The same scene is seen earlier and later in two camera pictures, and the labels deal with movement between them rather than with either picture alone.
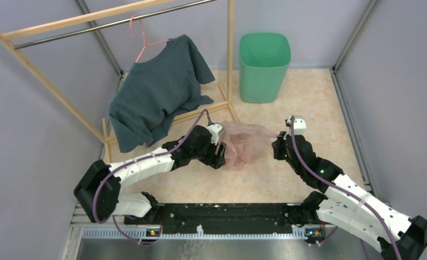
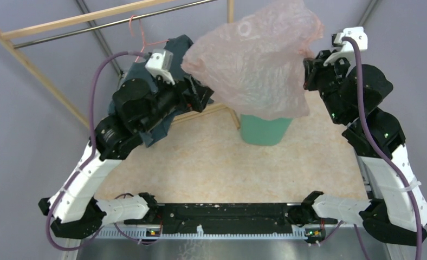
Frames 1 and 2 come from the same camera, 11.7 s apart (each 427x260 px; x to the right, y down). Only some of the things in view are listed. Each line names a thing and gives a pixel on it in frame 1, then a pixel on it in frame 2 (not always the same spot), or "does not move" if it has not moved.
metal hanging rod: x=46 y=39 does not move
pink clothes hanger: x=146 y=44 does not move
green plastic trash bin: x=264 y=58 to x=257 y=131
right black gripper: x=277 y=144 to x=314 y=67
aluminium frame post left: x=104 y=45 does not move
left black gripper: x=214 y=160 to x=196 y=100
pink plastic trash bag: x=245 y=143 to x=254 y=62
